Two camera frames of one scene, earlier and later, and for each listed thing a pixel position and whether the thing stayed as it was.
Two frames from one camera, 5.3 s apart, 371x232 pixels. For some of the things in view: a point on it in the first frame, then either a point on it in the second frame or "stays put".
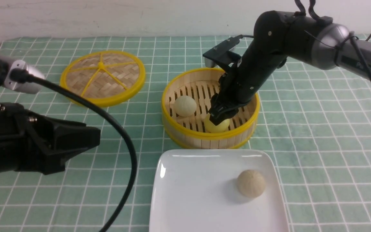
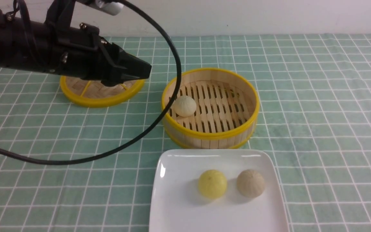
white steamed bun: (185, 106) stays put
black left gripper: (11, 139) -> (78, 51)
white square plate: (196, 190) stays put
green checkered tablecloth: (330, 130) stays put
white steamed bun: (250, 183) stays put
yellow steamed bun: (212, 128) -> (212, 183)
